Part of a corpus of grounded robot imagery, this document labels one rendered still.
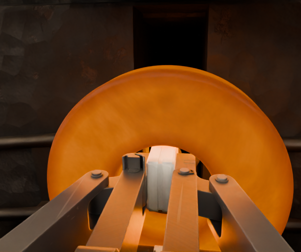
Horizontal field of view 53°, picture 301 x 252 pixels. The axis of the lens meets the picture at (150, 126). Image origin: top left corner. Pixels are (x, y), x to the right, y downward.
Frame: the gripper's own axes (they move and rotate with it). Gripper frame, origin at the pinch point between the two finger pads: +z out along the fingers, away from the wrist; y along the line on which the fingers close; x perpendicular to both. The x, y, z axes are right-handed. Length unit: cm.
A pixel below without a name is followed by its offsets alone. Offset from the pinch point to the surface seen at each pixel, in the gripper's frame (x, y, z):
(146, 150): -3.2, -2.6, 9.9
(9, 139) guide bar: -0.9, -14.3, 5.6
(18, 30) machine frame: 8.4, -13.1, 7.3
